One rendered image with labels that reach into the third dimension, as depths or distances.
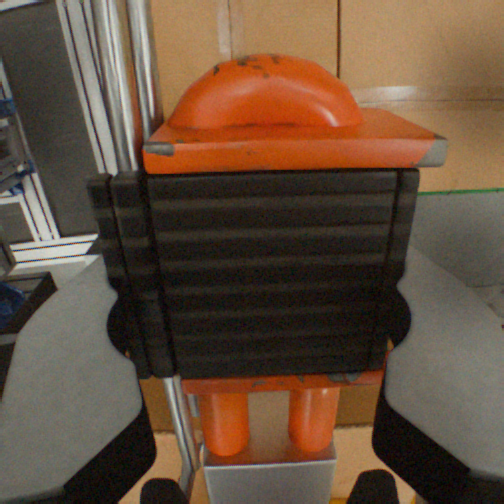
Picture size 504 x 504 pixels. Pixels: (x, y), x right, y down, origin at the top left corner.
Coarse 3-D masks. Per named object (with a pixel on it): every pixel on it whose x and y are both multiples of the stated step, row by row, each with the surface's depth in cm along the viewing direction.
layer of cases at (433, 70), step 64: (192, 0) 63; (256, 0) 64; (320, 0) 64; (384, 0) 64; (448, 0) 64; (192, 64) 69; (320, 64) 69; (384, 64) 70; (448, 64) 70; (448, 128) 76
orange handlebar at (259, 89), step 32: (224, 64) 10; (256, 64) 9; (288, 64) 10; (192, 96) 10; (224, 96) 9; (256, 96) 9; (288, 96) 9; (320, 96) 10; (352, 96) 10; (192, 128) 10; (224, 416) 15; (320, 416) 16; (224, 448) 16; (320, 448) 17
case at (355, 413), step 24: (144, 384) 43; (168, 408) 40; (360, 408) 40; (168, 432) 37; (336, 432) 38; (360, 432) 38; (168, 456) 39; (360, 456) 41; (144, 480) 41; (336, 480) 43
